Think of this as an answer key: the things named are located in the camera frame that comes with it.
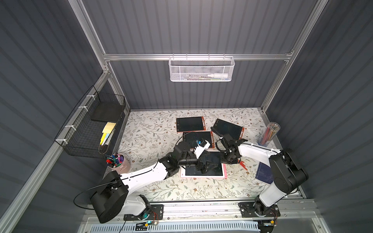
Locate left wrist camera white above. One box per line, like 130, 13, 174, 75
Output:
193, 139, 210, 159

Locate black notebook in basket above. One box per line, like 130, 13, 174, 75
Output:
91, 102, 123, 123

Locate dark blue book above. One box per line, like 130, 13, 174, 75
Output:
255, 162, 274, 184

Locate red tablet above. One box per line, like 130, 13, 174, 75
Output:
211, 118, 244, 140
176, 116, 206, 132
183, 131, 215, 149

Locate clear tube of colour pencils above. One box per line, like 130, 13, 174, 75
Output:
258, 122, 281, 147

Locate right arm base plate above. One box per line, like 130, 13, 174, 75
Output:
238, 201, 281, 218

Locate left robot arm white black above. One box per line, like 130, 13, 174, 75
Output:
90, 141, 221, 223

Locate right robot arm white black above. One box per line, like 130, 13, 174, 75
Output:
215, 134, 309, 217

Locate yellow sticky notes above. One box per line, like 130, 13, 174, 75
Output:
100, 122, 116, 145

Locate pink cup of markers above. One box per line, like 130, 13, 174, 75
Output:
106, 153, 131, 174

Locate white wire mesh basket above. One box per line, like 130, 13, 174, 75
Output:
168, 55, 235, 82

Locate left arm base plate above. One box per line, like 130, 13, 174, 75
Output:
123, 204, 164, 221

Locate black wire wall basket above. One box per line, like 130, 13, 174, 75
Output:
54, 86, 126, 159

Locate white marker in basket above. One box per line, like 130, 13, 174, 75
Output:
207, 73, 229, 80

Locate pink white writing tablet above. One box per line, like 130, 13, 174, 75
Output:
180, 151, 226, 179

